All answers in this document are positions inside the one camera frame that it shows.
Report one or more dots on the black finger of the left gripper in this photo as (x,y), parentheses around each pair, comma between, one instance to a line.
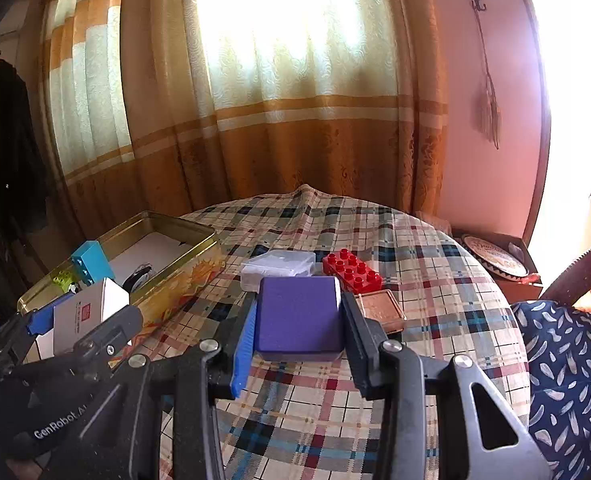
(108,339)

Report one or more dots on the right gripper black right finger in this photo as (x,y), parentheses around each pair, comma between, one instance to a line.
(363,340)

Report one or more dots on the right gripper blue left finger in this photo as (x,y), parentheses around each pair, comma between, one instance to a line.
(242,356)

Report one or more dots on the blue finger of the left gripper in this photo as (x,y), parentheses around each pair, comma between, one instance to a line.
(42,320)

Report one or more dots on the white box red logo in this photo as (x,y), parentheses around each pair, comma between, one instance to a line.
(83,312)

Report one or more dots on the green soccer ball block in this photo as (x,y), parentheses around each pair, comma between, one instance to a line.
(66,280)

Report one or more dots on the red toy building block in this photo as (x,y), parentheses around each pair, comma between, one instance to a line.
(354,274)

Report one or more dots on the purple rectangular block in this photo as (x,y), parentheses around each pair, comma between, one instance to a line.
(299,319)

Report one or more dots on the teal toy building block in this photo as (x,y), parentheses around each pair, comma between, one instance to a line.
(90,263)

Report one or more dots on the clear plastic case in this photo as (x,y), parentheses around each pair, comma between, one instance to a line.
(276,263)

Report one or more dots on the copper rose gift box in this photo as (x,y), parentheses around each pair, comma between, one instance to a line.
(383,307)

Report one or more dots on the plaid tablecloth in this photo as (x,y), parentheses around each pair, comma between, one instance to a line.
(306,420)

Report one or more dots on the gold metal tin box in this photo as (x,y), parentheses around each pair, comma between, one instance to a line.
(152,261)

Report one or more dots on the black hanging coat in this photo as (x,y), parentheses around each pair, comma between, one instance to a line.
(23,180)

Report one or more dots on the round patterned plate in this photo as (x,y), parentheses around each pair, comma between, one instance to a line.
(494,258)

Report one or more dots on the blue feather pattern cushion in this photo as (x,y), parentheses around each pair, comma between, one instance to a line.
(558,343)

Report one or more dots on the brown wooden chair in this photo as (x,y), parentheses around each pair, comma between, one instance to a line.
(573,283)

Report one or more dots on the orange cream striped curtain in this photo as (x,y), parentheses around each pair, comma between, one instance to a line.
(175,105)

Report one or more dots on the hanging tassel wall ornament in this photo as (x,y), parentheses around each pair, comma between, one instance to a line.
(489,112)

